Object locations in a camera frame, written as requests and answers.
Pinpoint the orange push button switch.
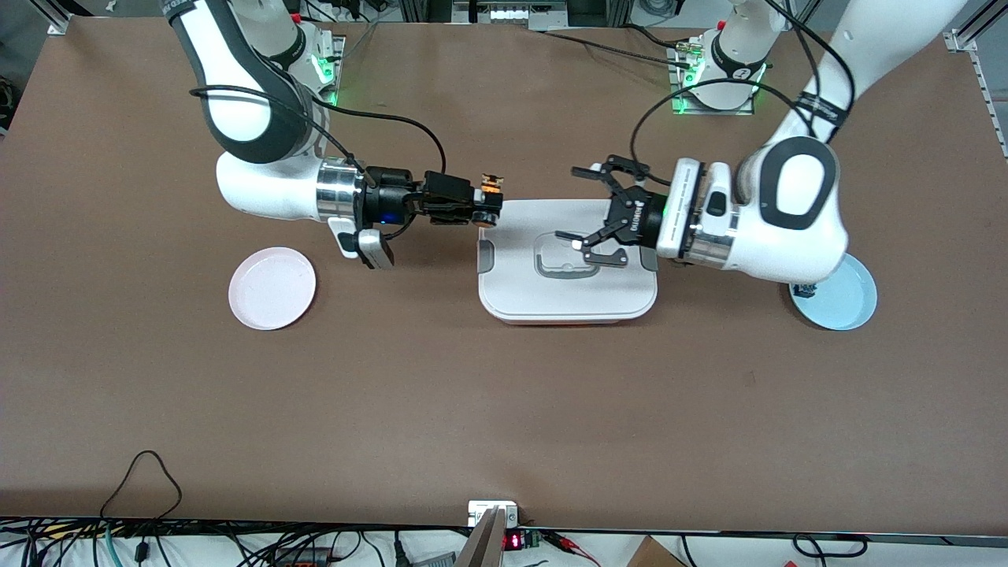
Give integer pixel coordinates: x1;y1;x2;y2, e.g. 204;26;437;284
472;173;506;230

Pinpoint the black looped floor cable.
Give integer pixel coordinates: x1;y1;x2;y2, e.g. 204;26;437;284
791;533;869;558

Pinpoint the black cable across table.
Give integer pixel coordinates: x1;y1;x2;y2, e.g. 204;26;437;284
535;28;694;69

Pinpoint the aluminium frame rail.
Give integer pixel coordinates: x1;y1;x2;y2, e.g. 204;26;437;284
943;0;1008;158

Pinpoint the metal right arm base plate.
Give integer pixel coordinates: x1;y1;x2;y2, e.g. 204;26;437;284
256;35;346;109

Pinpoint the brown cardboard box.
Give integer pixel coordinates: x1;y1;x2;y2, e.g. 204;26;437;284
626;535;686;567

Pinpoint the white bracket with wooden bar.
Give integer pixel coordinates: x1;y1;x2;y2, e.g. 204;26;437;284
457;500;521;567

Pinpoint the round pink plate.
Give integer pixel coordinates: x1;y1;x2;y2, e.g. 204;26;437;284
228;246;317;331

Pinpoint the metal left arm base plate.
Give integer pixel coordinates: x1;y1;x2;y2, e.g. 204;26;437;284
669;39;755;117

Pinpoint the thin black looped cable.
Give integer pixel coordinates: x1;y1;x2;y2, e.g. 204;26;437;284
100;450;183;521

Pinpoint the aluminium frame corner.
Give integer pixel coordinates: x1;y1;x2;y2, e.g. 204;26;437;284
31;0;87;36

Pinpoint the red clip test lead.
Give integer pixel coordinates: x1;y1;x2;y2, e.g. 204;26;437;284
543;532;601;567

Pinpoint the grey lunch box lid handle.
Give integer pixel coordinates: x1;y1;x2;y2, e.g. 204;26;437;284
533;231;603;280

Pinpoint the silver device with white label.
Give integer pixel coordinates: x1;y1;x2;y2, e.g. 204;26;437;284
453;0;568;31

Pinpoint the round light blue plate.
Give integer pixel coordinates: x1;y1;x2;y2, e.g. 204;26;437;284
790;252;878;332

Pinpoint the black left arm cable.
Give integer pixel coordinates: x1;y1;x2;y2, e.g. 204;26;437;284
630;0;857;190

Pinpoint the white lidded lunch box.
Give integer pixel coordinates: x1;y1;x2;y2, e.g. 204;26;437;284
477;199;658;326

